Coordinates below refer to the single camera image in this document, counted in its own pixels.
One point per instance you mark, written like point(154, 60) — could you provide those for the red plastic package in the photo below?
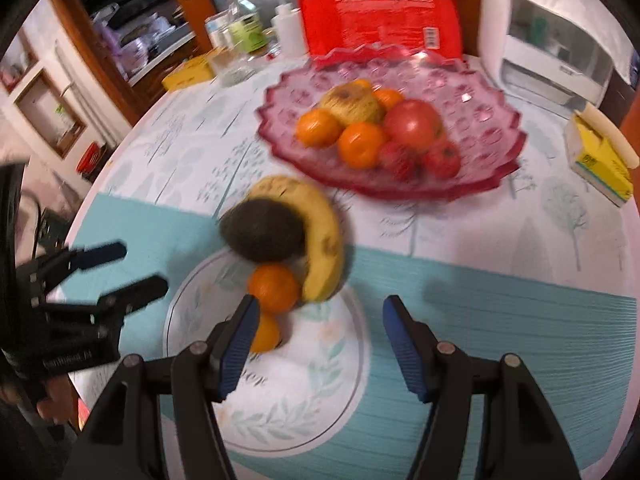
point(380, 20)

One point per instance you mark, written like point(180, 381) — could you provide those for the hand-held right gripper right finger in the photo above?
point(407, 355)

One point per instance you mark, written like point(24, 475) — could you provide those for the pink glass fruit bowl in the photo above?
point(480, 125)

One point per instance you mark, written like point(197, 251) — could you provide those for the yellow tissue box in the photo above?
point(597, 160)

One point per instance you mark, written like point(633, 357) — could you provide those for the white plastic bottle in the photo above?
point(290, 27)

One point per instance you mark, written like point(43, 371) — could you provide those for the orange tangerine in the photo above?
point(317, 127)
point(273, 287)
point(265, 332)
point(387, 97)
point(362, 83)

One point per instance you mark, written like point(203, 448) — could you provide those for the clear glass cup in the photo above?
point(230, 67)

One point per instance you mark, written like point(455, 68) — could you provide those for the flat yellow box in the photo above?
point(187, 74)

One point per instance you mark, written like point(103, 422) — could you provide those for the white countertop appliance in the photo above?
point(550, 45)

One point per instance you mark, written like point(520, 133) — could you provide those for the small red apple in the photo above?
point(442, 157)
point(397, 160)

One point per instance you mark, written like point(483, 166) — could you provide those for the large orange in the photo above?
point(361, 145)

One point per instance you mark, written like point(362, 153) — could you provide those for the person's left hand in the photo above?
point(52, 400)

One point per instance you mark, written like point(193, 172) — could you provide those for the small white carton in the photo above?
point(216, 27)

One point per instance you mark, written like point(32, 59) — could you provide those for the clear bottle green label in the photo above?
point(245, 25)

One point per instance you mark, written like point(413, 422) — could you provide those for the wooden cabinet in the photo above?
point(85, 40)

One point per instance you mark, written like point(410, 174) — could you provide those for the red basket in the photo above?
point(90, 157)

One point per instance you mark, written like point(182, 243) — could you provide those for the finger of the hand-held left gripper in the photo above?
point(100, 254)
point(140, 290)

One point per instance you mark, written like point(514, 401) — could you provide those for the yellow pear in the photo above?
point(350, 105)

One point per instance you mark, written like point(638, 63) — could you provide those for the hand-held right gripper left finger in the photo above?
point(240, 347)

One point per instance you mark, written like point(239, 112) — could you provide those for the wooden wall niche frame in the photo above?
point(50, 115)

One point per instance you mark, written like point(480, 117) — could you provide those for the white paper towel roll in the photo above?
point(492, 15)

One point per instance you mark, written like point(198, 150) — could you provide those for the yellow banana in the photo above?
point(320, 240)

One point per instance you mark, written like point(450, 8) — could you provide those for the large red apple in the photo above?
point(412, 122)

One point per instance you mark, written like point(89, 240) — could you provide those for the dark avocado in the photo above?
point(262, 232)

